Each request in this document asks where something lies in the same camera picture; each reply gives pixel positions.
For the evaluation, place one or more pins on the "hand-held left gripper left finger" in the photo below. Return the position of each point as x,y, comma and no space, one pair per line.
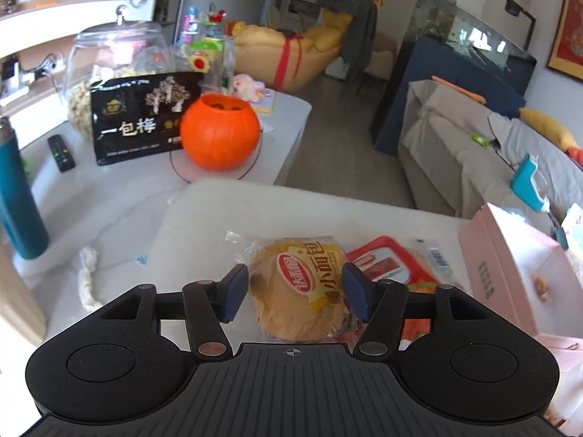
234,292

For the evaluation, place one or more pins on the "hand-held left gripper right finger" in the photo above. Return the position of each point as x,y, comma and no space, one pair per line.
357,292

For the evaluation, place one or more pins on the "red snack packet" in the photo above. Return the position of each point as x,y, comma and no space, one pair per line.
387,261

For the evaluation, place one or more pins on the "small bread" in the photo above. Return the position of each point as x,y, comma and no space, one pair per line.
291,300

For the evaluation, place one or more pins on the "pink cardboard box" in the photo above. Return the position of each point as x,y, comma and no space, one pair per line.
510,259

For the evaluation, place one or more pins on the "small clear packet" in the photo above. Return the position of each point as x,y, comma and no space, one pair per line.
435,257

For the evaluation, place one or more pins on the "orange pumpkin bucket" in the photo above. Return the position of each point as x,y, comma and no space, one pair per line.
218,134

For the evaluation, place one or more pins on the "grey covered sofa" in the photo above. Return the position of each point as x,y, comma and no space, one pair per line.
455,159

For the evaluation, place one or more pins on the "yellow children's book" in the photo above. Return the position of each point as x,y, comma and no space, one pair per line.
266,102

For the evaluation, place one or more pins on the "small green object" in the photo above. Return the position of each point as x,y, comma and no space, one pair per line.
479,139

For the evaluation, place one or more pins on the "black snack bag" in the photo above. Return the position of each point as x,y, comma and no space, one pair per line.
132,123

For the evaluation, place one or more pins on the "teal and white toy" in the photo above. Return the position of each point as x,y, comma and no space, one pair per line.
526,182

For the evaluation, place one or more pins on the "pink plush toy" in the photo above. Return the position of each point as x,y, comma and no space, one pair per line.
246,86

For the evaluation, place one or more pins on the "beige wooden board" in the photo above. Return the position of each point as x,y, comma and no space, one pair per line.
18,300

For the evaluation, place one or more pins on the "black remote control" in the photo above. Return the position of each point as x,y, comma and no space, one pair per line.
61,152

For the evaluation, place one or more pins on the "fish tank on blue cabinet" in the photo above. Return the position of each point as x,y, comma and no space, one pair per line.
419,77

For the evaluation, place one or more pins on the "white packet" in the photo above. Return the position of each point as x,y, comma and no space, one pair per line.
574,227

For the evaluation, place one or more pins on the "teal water bottle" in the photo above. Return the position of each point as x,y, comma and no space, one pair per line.
18,200

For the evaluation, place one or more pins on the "yellow sofa chair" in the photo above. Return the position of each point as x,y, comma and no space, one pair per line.
273,54

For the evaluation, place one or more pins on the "colourful toy package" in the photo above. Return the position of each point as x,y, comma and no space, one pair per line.
205,45

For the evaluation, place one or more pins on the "yellow cushion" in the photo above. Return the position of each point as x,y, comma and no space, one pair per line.
546,127

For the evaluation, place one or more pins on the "red orange cushion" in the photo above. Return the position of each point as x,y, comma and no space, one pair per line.
576,152

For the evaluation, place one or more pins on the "grey jacket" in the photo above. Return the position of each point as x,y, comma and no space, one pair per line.
360,27

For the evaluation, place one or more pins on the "large glass jar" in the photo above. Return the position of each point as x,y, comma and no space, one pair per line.
114,50

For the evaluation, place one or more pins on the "gold framed wall picture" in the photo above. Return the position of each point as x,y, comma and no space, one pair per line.
569,27

